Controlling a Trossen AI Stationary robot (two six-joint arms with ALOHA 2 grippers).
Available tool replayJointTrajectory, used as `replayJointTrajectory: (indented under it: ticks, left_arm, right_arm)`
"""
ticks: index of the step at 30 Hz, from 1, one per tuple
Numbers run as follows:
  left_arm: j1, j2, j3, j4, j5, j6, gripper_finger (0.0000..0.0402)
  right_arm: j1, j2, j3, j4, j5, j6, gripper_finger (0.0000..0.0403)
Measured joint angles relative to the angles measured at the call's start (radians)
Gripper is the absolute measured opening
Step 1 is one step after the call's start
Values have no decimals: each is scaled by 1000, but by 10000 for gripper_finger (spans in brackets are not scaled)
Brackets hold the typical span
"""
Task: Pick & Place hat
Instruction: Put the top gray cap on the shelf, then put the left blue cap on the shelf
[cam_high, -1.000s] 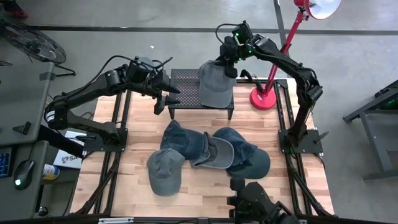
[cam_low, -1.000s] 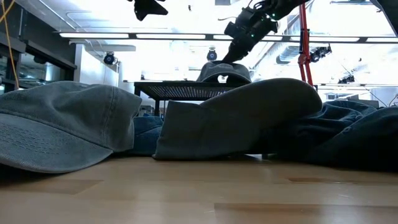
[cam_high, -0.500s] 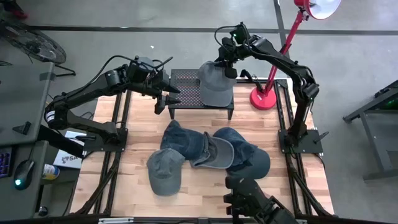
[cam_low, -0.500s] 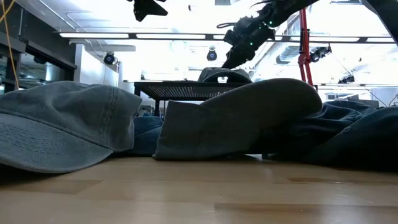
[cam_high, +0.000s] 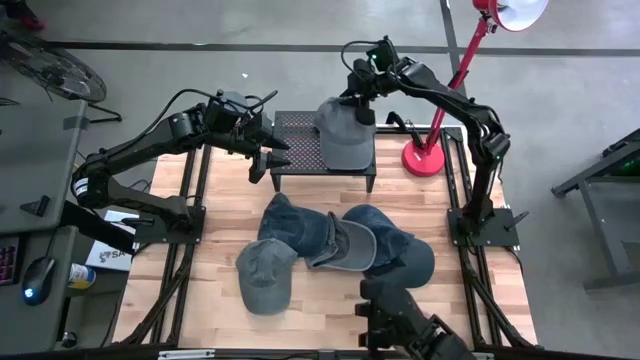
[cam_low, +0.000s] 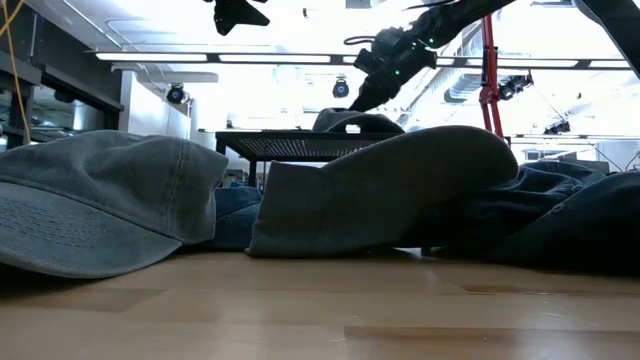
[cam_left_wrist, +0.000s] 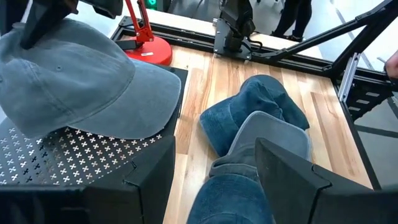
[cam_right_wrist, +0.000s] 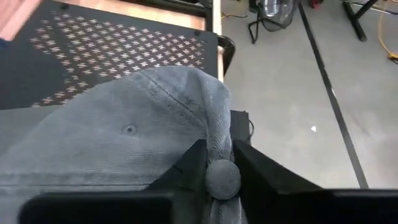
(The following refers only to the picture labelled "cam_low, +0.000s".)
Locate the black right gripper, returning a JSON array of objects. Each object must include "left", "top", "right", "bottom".
[{"left": 348, "top": 27, "right": 440, "bottom": 113}]

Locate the slate blue baseball cap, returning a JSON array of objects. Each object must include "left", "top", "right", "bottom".
[{"left": 244, "top": 124, "right": 520, "bottom": 260}]

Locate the navy blue baseball cap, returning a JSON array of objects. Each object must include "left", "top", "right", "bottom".
[
  {"left": 419, "top": 159, "right": 640, "bottom": 277},
  {"left": 184, "top": 185, "right": 264, "bottom": 253}
]

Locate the black round ceiling spotlight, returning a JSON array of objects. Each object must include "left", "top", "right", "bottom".
[
  {"left": 166, "top": 83, "right": 188, "bottom": 106},
  {"left": 331, "top": 76, "right": 351, "bottom": 100}
]

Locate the long overhead light bar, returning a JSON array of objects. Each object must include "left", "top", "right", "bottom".
[{"left": 94, "top": 51, "right": 632, "bottom": 70}]

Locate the black perforated metal rack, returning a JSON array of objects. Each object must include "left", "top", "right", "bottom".
[{"left": 214, "top": 128, "right": 416, "bottom": 189}]

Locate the red desk lamp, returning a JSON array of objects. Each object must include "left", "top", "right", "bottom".
[{"left": 477, "top": 13, "right": 506, "bottom": 140}]

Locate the black ceiling track light cluster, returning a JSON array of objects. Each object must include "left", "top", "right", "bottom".
[{"left": 497, "top": 71, "right": 535, "bottom": 101}]

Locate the small black track light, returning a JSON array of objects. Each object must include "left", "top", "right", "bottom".
[{"left": 542, "top": 119, "right": 572, "bottom": 136}]

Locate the grey ceiling duct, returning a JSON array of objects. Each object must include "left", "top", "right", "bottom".
[{"left": 442, "top": 72, "right": 484, "bottom": 105}]

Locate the yellow cable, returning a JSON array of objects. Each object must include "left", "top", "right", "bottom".
[{"left": 0, "top": 0, "right": 32, "bottom": 144}]

